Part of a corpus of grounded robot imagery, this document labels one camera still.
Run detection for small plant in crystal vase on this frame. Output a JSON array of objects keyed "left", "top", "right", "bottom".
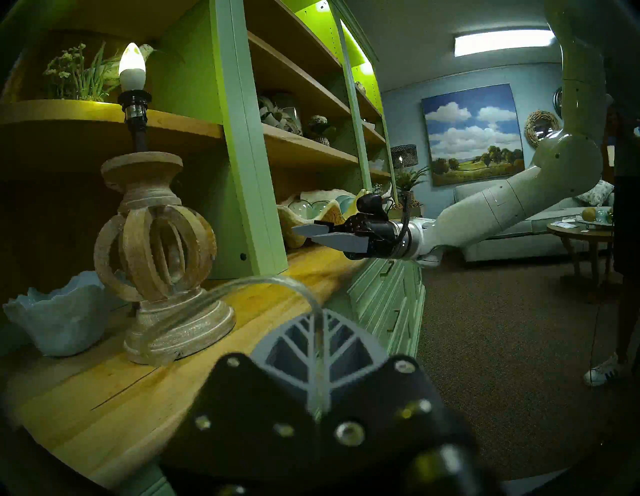
[{"left": 306, "top": 115, "right": 332, "bottom": 147}]

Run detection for round wreath framed mirror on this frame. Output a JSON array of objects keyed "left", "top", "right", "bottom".
[{"left": 524, "top": 110, "right": 562, "bottom": 149}]

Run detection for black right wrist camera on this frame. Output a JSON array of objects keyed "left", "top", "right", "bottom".
[{"left": 356, "top": 193, "right": 388, "bottom": 221}]

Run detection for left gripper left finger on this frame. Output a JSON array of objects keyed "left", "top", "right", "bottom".
[{"left": 160, "top": 310, "right": 321, "bottom": 476}]

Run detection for carved wooden table lamp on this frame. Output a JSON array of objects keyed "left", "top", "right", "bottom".
[{"left": 93, "top": 90, "right": 237, "bottom": 366}]

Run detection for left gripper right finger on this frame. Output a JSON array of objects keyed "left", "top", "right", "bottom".
[{"left": 320, "top": 310, "right": 476, "bottom": 471}]

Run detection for green wooden shelf cabinet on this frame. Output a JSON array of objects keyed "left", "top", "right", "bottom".
[{"left": 0, "top": 0, "right": 428, "bottom": 496}]

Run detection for black wicker lampshade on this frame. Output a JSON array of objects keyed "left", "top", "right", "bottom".
[{"left": 390, "top": 144, "right": 419, "bottom": 170}]

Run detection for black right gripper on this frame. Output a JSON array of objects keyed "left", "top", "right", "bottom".
[{"left": 291, "top": 216, "right": 401, "bottom": 260}]

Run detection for candle shaped light bulb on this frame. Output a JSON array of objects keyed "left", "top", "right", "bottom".
[{"left": 118, "top": 42, "right": 147, "bottom": 92}]

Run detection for pale grey sofa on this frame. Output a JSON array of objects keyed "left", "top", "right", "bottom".
[{"left": 454, "top": 177, "right": 616, "bottom": 263}]

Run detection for grey air plant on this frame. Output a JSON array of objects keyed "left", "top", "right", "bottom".
[{"left": 257, "top": 95, "right": 303, "bottom": 136}]

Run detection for landscape painting with clouds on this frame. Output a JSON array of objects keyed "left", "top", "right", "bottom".
[{"left": 421, "top": 83, "right": 526, "bottom": 187}]

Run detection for round wooden side table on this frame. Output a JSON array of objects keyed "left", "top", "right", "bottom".
[{"left": 546, "top": 220, "right": 618, "bottom": 288}]

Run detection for green potted fern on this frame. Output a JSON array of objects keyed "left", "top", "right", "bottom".
[{"left": 395, "top": 166, "right": 431, "bottom": 206}]

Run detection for patterned sofa pillow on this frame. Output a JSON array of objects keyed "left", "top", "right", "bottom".
[{"left": 575, "top": 179, "right": 615, "bottom": 207}]

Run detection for white flowers in glass vase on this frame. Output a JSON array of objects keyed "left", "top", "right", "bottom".
[{"left": 42, "top": 42, "right": 121, "bottom": 102}]

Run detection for giant clam shell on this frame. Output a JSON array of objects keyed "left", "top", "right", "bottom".
[{"left": 276, "top": 189, "right": 373, "bottom": 250}]

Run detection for rectangular ceiling light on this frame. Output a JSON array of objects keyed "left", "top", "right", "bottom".
[{"left": 454, "top": 29, "right": 557, "bottom": 57}]

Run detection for pale blue wavy bowl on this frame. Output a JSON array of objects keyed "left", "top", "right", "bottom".
[{"left": 2, "top": 270, "right": 126, "bottom": 358}]

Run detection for clear lamp cable with switch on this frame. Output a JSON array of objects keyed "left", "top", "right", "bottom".
[{"left": 137, "top": 275, "right": 326, "bottom": 416}]

